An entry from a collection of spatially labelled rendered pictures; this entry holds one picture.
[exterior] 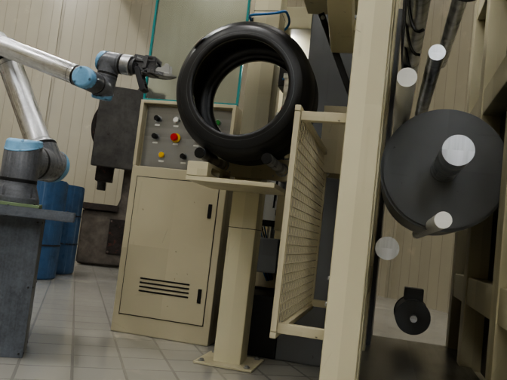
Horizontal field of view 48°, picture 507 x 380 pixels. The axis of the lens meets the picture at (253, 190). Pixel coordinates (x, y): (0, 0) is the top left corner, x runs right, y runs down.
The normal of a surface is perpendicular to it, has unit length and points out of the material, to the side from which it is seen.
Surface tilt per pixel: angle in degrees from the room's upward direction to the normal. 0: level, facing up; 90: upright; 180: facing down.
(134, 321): 90
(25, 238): 90
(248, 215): 90
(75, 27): 90
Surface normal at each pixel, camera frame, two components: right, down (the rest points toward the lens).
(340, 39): -0.18, 0.91
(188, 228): -0.22, -0.11
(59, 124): 0.29, -0.04
